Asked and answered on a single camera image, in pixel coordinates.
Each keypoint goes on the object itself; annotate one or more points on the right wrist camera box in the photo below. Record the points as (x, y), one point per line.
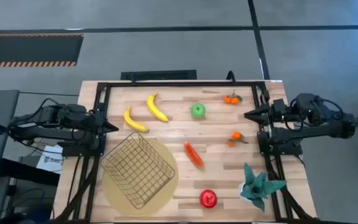
(279, 105)

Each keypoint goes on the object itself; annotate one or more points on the black bar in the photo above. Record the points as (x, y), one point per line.
(30, 172)

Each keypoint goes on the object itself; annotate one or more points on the teal potted plant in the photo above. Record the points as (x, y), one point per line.
(256, 188)

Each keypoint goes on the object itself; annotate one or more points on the red apple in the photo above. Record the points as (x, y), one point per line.
(208, 199)

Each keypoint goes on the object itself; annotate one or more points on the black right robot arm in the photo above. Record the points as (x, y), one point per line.
(322, 127)

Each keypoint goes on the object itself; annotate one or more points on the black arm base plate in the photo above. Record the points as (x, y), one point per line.
(291, 151)
(79, 152)

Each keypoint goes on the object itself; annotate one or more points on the black hazard-striped floor mat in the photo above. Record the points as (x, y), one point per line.
(30, 49)

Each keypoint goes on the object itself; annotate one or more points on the white printed paper sheet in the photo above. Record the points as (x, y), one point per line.
(51, 160)

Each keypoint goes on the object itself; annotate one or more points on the black aluminium table frame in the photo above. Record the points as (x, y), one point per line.
(182, 84)

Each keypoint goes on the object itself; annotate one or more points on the round wooden board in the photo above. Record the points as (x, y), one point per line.
(166, 196)

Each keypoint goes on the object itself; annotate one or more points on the yellow banana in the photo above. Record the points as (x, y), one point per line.
(155, 109)
(133, 123)

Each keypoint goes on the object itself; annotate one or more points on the black perforated floor panel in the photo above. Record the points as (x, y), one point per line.
(158, 75)

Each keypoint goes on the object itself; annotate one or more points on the green apple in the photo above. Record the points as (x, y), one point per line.
(198, 111)

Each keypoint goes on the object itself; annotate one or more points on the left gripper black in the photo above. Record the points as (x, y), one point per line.
(84, 115)

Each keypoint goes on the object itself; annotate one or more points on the watermelon slice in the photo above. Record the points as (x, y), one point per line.
(194, 155)

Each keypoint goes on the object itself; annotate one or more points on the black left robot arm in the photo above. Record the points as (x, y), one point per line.
(51, 127)

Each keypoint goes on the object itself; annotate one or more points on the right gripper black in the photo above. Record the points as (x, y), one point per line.
(279, 116)

